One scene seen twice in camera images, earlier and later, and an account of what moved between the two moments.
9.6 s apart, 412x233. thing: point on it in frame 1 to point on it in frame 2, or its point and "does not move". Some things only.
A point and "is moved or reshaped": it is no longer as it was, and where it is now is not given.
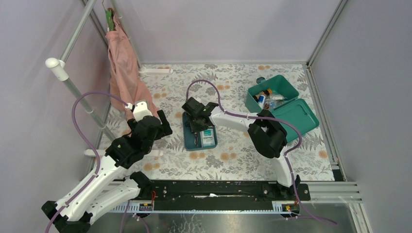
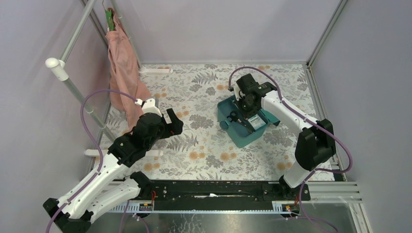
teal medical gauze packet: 207,138 is moved or reshaped
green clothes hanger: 110,18 does not move
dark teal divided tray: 189,137 to 232,119
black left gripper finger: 163,117 to 172,115
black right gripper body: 191,116 to 247,110
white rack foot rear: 143,71 does not move
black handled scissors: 196,139 is moved or reshaped
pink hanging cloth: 126,81 does not move
